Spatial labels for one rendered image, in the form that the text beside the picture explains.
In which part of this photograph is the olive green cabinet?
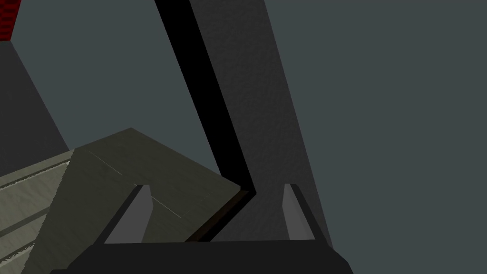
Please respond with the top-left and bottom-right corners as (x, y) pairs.
(0, 127), (250, 274)

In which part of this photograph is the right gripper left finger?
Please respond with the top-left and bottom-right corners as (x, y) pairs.
(93, 184), (154, 245)

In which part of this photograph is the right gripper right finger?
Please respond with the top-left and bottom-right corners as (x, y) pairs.
(282, 183), (330, 245)

